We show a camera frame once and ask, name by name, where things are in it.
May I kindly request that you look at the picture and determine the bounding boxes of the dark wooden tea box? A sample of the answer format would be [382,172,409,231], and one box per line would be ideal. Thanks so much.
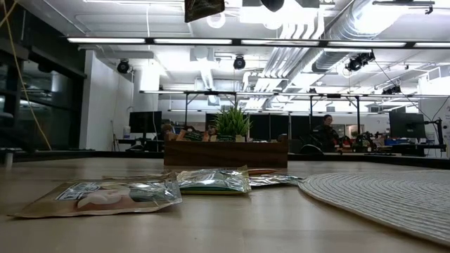
[163,133,289,169]

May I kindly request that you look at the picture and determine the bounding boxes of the dark silver foil packet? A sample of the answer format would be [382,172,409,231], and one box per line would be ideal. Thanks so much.
[248,174,304,188]

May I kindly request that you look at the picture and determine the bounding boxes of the beige tea sachet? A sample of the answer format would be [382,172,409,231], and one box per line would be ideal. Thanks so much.
[101,171,177,184]
[9,177,183,219]

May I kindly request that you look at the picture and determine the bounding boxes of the green potted plant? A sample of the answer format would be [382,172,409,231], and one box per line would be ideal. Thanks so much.
[212,105,252,143]

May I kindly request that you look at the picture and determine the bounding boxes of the black office partition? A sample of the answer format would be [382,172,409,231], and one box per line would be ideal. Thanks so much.
[205,112,317,142]

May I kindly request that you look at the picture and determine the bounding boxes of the black computer monitor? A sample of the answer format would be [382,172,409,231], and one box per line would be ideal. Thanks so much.
[129,110,163,134]
[389,111,427,139]

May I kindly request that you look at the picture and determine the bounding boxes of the black office chair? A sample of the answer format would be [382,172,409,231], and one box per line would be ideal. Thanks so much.
[300,143,324,155]

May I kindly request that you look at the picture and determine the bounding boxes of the long led light bar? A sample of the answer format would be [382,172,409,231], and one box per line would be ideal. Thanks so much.
[66,36,450,49]

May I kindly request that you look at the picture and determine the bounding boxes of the round white ceiling lamp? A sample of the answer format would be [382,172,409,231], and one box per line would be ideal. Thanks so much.
[206,13,227,30]

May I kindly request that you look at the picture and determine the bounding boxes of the black ceiling spotlight cluster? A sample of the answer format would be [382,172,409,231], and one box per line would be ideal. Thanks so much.
[345,51,376,73]

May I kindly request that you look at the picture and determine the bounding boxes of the white round woven placemat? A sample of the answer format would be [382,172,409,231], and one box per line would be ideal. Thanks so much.
[297,170,450,247]

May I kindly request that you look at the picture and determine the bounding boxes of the dark office desk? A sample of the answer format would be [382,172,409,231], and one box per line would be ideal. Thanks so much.
[365,143,447,157]

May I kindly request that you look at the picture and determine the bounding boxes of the black metal workstation frame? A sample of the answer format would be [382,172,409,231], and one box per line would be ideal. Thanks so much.
[140,90,361,141]

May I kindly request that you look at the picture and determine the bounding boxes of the yellow cable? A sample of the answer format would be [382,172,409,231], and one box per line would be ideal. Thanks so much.
[0,0,53,151]

